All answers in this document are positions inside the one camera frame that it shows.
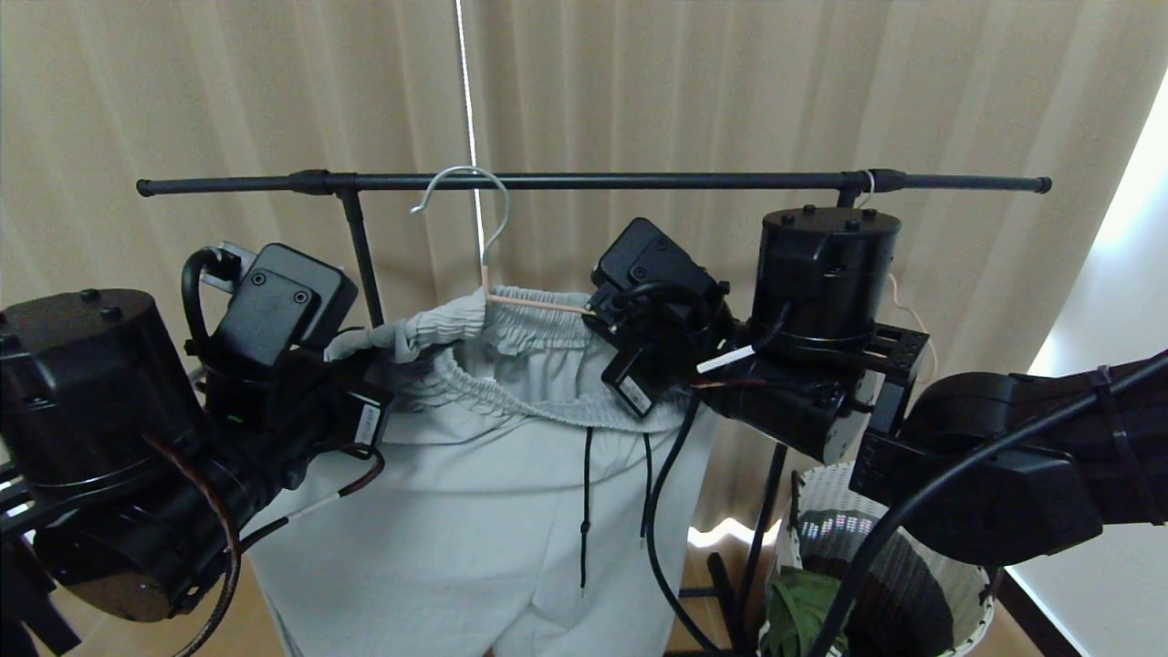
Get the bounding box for pink clothes hanger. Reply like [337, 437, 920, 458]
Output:
[411, 166, 599, 316]
[888, 272, 941, 386]

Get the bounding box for beige curtain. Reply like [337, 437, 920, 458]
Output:
[0, 0, 1168, 548]

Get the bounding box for green garment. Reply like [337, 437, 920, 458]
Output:
[762, 566, 851, 657]

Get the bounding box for black clothes rack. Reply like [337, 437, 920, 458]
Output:
[136, 168, 1053, 657]

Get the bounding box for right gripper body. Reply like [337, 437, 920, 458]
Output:
[600, 315, 879, 466]

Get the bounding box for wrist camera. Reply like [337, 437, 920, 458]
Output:
[194, 241, 360, 375]
[590, 216, 733, 334]

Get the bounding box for white laundry basket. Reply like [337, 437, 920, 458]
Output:
[760, 463, 1006, 657]

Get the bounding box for black cable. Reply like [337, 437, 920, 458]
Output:
[180, 246, 231, 361]
[641, 392, 731, 657]
[806, 349, 1168, 657]

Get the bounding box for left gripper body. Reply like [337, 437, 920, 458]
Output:
[35, 347, 396, 624]

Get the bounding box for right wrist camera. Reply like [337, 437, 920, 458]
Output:
[590, 216, 733, 334]

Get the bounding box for pale grey shorts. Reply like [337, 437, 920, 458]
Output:
[240, 285, 724, 657]

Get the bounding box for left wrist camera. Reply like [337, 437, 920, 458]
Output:
[194, 241, 360, 375]

